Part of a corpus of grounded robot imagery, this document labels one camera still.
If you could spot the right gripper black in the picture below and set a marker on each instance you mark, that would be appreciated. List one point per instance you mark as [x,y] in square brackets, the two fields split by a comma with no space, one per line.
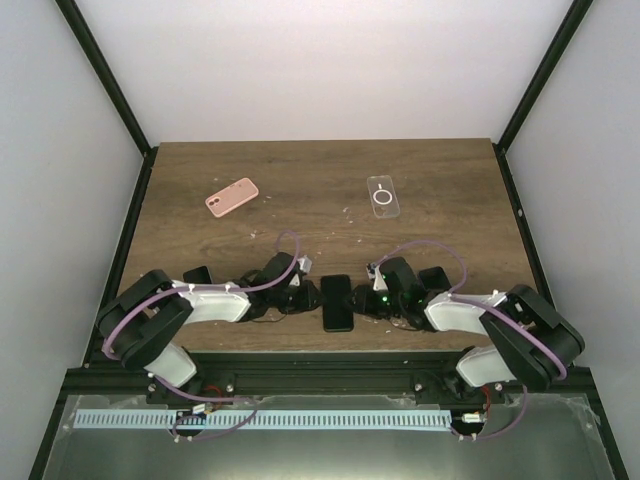
[362,303]

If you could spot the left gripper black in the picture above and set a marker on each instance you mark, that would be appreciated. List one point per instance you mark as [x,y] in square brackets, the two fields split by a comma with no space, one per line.
[310,293]

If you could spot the black phone case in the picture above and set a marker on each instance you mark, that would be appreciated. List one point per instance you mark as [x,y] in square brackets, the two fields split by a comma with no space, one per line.
[337,315]

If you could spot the black smartphone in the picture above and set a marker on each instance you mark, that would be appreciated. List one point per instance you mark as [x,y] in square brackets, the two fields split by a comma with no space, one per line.
[198,275]

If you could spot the clear magsafe phone case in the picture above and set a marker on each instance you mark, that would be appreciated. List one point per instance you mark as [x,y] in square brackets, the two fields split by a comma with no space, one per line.
[384,201]

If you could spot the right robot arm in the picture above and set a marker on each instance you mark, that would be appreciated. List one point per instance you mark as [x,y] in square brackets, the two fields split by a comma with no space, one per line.
[530,341]

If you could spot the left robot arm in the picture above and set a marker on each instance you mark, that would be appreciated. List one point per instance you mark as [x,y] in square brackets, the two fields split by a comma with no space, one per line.
[139,326]

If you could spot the pink phone case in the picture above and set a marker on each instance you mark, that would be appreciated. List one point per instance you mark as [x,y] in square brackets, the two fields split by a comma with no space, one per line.
[232,197]

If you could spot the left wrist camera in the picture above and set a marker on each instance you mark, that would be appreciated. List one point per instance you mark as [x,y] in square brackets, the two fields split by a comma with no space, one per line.
[303,268]

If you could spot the black aluminium front rail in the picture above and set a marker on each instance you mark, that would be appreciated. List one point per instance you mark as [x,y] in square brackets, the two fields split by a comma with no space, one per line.
[292,373]

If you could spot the light blue cable duct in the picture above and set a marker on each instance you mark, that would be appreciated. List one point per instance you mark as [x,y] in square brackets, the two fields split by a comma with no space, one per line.
[405,420]

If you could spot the right black frame post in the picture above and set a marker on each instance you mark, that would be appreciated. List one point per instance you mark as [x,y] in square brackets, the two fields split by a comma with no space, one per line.
[568,27]

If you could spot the black frame post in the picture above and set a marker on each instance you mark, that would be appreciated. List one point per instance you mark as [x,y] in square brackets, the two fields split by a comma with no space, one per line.
[568,27]
[89,45]

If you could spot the left black frame post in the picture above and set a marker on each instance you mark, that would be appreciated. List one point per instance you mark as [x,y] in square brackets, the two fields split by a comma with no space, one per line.
[89,45]

